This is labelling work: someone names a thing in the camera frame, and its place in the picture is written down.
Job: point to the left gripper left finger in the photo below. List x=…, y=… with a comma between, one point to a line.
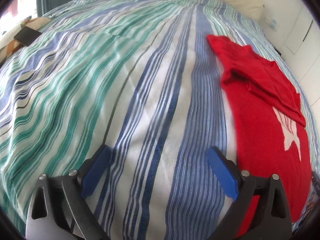
x=58, y=208

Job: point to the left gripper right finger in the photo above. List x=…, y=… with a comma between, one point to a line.
x=272, y=216

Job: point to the wall socket panel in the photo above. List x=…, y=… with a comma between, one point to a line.
x=271, y=23

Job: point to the red knit sweater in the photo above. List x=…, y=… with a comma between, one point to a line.
x=268, y=121

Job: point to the black wallet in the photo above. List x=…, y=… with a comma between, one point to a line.
x=26, y=36

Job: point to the striped blue green bedspread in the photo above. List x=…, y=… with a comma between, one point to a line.
x=138, y=76

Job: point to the white wardrobe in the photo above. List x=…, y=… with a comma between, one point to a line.
x=301, y=54

